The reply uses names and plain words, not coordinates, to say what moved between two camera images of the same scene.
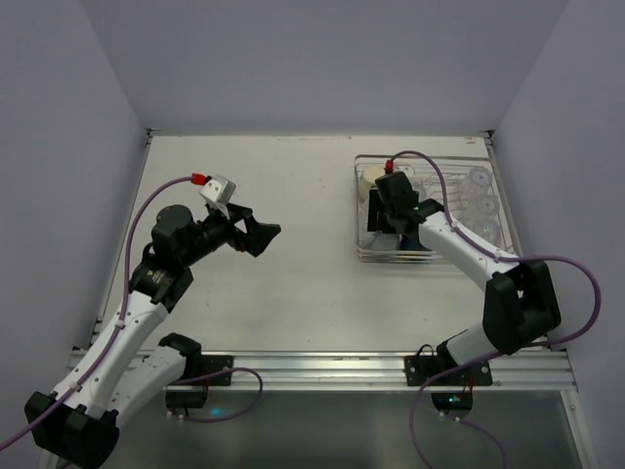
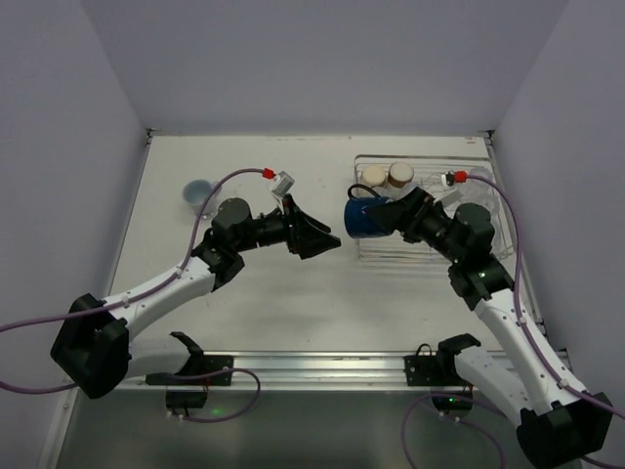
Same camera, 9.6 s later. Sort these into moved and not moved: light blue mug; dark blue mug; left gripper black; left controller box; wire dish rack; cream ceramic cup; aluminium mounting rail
Moved: dark blue mug; light blue mug; left gripper black
Not moved: wire dish rack; left controller box; aluminium mounting rail; cream ceramic cup
